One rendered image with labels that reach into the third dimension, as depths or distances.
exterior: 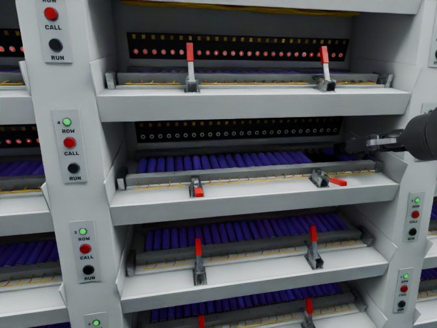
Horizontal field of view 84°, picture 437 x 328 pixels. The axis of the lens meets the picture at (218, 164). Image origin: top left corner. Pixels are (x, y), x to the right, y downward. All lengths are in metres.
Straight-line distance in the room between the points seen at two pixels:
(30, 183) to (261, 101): 0.47
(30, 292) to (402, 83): 0.87
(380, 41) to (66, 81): 0.66
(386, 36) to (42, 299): 0.91
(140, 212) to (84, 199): 0.10
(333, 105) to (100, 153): 0.44
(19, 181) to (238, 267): 0.48
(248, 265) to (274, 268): 0.06
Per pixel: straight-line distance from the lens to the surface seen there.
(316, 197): 0.55
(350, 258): 0.70
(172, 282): 0.58
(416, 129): 0.48
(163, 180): 0.51
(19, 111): 0.51
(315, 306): 0.79
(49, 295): 0.64
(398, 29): 0.70
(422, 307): 0.96
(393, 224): 0.70
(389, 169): 0.68
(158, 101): 0.44
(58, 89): 0.48
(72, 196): 0.49
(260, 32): 0.70
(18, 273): 0.68
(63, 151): 0.48
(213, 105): 0.45
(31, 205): 0.55
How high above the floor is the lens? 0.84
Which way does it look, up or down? 12 degrees down
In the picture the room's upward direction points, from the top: 1 degrees counter-clockwise
